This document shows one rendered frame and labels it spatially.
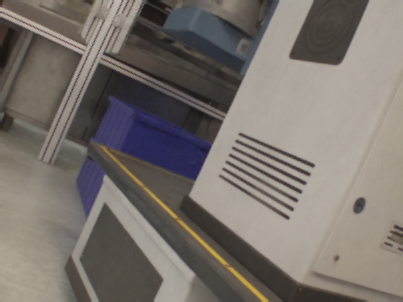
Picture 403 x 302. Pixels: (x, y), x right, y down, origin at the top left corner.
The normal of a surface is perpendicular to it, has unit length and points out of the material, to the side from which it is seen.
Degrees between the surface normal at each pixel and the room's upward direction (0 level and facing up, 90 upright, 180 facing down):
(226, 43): 90
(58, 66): 90
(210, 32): 90
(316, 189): 90
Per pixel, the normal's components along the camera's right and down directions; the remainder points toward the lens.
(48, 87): 0.29, 0.20
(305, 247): -0.80, -0.34
